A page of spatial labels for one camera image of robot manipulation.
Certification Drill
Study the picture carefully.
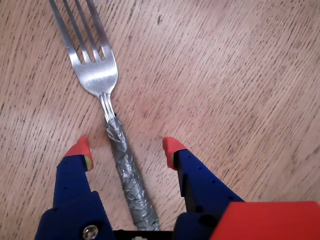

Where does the red wrist camera mount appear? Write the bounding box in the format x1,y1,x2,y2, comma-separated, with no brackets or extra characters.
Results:
209,200,320,240

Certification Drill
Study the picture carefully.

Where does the metal fork tape-wrapped handle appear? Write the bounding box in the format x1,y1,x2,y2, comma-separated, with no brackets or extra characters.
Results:
48,0,161,232

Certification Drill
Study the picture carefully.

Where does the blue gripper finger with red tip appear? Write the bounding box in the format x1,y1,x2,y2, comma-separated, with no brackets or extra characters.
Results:
162,136,246,240
33,136,117,240

